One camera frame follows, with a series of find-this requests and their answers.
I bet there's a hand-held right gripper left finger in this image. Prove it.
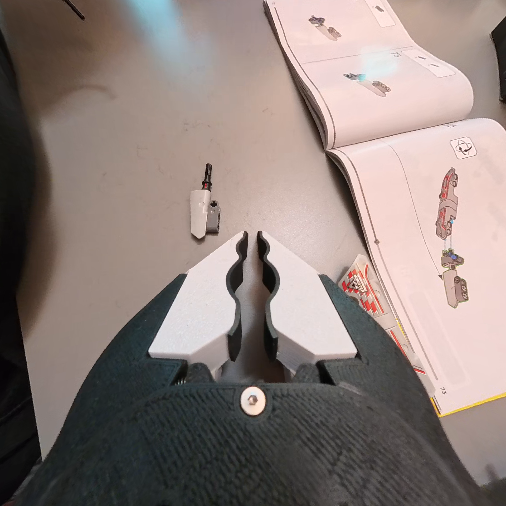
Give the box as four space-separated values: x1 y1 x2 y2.
147 231 249 378

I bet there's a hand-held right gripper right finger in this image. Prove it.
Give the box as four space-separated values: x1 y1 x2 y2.
257 231 358 375

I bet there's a white toy brick assembly with pin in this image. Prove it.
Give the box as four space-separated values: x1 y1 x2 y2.
190 163 222 240

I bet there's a grey desk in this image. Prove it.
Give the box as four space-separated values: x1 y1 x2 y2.
2 0 506 489

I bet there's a grey printed toy car body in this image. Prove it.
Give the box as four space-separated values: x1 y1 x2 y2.
338 254 429 386

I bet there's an open instruction booklet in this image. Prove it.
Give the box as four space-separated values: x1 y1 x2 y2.
263 0 506 417

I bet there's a person's dark clothing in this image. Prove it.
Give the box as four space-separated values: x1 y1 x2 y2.
0 24 52 475

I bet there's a thin black stick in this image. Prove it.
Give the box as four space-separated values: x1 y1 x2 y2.
61 0 86 21

